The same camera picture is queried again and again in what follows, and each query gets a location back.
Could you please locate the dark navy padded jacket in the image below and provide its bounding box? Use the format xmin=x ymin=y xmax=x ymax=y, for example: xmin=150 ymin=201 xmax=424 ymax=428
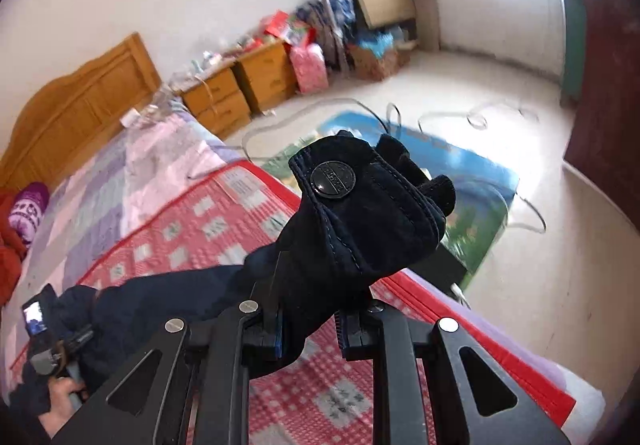
xmin=53 ymin=132 xmax=456 ymax=390

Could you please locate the cardboard box with clothes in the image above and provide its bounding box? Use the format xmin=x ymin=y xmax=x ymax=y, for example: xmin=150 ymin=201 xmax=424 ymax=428
xmin=348 ymin=44 xmax=411 ymax=82

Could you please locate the person's left hand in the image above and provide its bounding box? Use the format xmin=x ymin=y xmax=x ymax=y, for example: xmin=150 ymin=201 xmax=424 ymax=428
xmin=38 ymin=377 xmax=87 ymax=437

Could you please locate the orange red jacket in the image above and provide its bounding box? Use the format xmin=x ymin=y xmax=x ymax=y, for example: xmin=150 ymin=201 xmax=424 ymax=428
xmin=0 ymin=189 xmax=27 ymax=306

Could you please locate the red checkered mat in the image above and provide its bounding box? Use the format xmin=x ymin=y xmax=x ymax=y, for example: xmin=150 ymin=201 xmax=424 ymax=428
xmin=8 ymin=160 xmax=577 ymax=445

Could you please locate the purple white pillow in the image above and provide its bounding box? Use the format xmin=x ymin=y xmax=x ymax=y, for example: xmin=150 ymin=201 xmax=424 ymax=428
xmin=9 ymin=182 xmax=50 ymax=248

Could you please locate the blue green floor mat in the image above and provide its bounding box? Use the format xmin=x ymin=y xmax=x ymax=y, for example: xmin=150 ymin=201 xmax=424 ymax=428
xmin=259 ymin=110 xmax=519 ymax=291

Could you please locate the purple pink patchwork quilt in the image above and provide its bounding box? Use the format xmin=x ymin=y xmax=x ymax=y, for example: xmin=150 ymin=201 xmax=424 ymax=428
xmin=1 ymin=109 xmax=605 ymax=444

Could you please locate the wooden headboard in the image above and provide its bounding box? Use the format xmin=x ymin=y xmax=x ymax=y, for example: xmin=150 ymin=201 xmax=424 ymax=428
xmin=1 ymin=32 xmax=160 ymax=191

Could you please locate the left wooden nightstand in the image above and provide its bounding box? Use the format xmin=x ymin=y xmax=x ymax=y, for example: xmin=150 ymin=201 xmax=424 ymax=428
xmin=181 ymin=67 xmax=250 ymax=139

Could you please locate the wooden nightstand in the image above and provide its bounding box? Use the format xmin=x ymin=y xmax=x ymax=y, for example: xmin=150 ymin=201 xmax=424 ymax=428
xmin=181 ymin=67 xmax=250 ymax=139
xmin=232 ymin=41 xmax=297 ymax=114

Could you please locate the right wooden nightstand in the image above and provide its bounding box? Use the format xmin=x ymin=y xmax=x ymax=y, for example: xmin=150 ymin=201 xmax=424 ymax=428
xmin=232 ymin=41 xmax=297 ymax=114

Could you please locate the pink gift bag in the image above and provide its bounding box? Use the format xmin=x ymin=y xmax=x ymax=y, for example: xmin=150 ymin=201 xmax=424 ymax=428
xmin=290 ymin=43 xmax=329 ymax=94

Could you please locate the dark wooden wardrobe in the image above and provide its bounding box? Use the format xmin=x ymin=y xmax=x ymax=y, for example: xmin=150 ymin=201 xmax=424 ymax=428
xmin=565 ymin=0 xmax=639 ymax=218

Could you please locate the white cable on floor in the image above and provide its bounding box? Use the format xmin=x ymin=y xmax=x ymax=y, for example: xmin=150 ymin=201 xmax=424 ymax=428
xmin=242 ymin=96 xmax=549 ymax=236

